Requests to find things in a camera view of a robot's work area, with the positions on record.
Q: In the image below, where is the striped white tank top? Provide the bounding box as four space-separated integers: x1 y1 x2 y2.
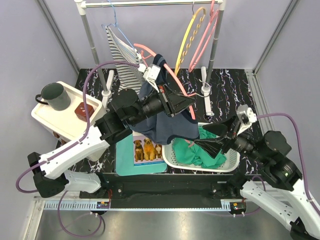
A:
105 26 145 94

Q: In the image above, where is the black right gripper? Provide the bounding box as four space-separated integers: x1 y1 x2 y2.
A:
193 111 268 163

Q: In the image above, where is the dog picture book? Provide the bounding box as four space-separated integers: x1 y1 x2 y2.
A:
133 135 164 166

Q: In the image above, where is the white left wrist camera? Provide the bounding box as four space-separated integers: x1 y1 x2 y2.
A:
138 63 161 91

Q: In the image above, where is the pink plastic hanger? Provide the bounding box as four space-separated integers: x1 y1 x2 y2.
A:
188 0 219 73

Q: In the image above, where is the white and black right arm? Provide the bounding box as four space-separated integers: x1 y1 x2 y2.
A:
194 114 320 240

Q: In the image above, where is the dark grey mug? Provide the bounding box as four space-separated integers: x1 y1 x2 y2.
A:
35 82 71 111

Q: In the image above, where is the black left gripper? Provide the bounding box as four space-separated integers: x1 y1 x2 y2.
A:
129 81 196 127

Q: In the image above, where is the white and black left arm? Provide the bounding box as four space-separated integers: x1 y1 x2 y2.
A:
27 84 195 198

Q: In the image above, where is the light blue wire hanger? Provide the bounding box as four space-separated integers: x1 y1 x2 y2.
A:
101 0 142 61

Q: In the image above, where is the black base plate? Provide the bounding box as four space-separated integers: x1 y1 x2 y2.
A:
79 173 241 210

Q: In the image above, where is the white storage box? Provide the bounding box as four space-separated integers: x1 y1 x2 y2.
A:
31 81 107 162

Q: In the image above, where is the coral pink hanger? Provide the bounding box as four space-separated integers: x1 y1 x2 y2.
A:
134 43 198 122

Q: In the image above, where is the metal clothes rack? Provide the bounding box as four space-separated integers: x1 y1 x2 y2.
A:
75 0 226 116

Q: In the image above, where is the green tank top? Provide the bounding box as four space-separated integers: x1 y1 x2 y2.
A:
172 137 227 169

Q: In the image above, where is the yellow hanger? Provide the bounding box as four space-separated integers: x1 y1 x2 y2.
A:
174 7 207 76

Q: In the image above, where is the navy blue tank top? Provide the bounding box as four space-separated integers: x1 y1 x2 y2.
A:
129 54 200 145

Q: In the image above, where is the teal tray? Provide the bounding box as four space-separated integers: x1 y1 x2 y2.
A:
115 136 167 177

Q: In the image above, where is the white perforated plastic basket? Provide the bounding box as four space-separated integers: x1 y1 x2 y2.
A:
161 121 241 173

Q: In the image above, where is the dark red cube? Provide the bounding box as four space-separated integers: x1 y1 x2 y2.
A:
74 102 95 122

